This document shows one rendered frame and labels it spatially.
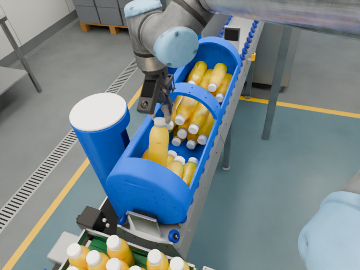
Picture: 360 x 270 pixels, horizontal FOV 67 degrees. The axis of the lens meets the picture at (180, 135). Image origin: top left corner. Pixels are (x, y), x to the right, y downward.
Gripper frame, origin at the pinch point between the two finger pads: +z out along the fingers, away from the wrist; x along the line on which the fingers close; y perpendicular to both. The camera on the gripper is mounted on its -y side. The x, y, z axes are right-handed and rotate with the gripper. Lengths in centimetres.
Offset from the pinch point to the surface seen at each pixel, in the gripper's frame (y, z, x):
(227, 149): 79, 100, -7
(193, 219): -11.7, 38.8, -12.6
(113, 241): -35.0, 18.3, 3.6
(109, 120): 16.3, 22.5, 36.6
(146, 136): 8.8, 19.5, 13.2
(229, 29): 108, 19, 1
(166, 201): -20.4, 12.7, -8.7
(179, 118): 14.0, 11.1, -0.5
